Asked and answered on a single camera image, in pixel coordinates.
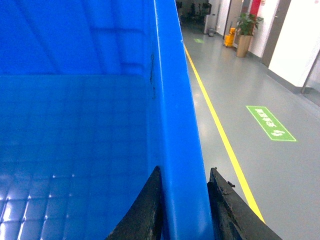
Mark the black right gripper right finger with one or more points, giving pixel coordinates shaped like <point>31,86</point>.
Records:
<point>232,218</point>

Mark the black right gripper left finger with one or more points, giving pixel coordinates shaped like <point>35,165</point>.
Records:
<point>144,219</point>

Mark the blue plastic crate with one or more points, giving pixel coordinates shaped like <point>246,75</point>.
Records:
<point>94,95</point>

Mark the green floor sign sticker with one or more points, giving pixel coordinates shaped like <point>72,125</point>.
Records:
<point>274,129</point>

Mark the yellow mop bucket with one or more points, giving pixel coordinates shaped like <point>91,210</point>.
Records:
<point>229,39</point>

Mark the potted plant in tan planter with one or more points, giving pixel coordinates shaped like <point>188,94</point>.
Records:
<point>246,24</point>

